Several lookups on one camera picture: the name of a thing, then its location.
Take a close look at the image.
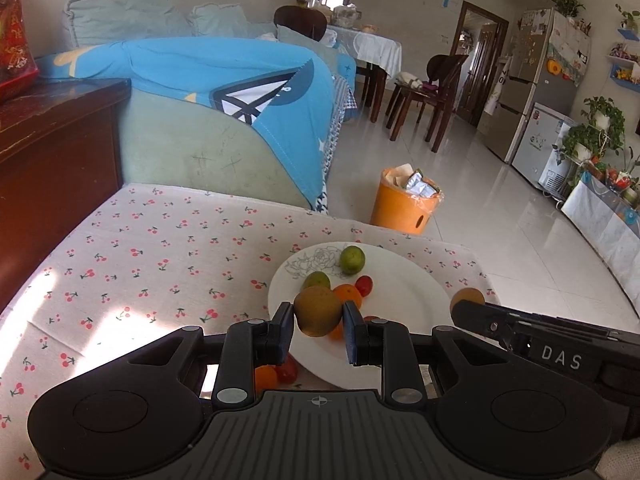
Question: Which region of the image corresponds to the cherry print tablecloth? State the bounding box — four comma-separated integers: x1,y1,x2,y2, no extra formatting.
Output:
1,184,496,479

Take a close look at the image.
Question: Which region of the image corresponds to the green lime fruit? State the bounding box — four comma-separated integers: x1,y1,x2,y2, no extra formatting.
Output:
338,245,366,276

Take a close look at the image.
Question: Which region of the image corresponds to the small red fruit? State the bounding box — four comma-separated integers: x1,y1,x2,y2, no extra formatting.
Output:
355,275,373,298

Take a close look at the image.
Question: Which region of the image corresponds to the red snack bag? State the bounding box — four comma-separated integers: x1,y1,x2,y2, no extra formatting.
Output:
0,0,39,102

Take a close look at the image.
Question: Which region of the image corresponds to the potted plant stand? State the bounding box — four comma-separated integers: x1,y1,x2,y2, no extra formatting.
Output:
559,96,639,204

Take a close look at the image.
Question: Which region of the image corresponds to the silver refrigerator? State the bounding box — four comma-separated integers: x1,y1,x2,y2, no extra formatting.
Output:
480,8,591,164

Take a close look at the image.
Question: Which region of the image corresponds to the light green cushion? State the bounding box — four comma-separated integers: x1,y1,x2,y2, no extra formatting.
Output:
62,0,192,50
188,3,277,41

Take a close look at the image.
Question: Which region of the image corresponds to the dark chair behind sofa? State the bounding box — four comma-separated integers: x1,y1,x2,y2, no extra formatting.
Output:
273,6,328,41

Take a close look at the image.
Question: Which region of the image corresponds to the dining table white cloth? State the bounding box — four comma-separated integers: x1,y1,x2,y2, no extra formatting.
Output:
330,25,402,124

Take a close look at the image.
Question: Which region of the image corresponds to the light green sofa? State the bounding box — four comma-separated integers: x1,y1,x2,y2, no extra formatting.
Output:
117,24,359,212

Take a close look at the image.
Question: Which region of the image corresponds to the dark wooden chair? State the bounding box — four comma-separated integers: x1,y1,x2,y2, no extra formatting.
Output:
385,54,468,153

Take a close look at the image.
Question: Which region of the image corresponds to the white chest freezer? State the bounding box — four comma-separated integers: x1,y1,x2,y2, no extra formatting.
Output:
512,103,576,200

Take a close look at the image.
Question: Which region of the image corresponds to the blue wall shelf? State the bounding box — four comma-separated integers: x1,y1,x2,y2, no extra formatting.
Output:
606,28,639,92

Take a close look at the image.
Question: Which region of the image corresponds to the dark wooden cabinet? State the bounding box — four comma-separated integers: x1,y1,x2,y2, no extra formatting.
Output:
0,79,131,306

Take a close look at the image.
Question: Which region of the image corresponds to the orange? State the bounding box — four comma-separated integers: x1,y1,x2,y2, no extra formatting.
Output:
254,365,280,396
326,322,344,341
274,356,298,386
332,284,363,309

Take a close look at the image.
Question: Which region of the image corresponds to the orange trash bin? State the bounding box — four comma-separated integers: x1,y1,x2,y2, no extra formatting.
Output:
369,164,444,235

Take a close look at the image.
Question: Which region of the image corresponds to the brown wooden door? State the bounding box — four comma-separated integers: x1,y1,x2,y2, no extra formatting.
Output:
451,1,509,127

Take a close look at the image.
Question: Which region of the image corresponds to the plant on refrigerator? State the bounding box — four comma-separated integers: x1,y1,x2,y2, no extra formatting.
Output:
551,0,586,18

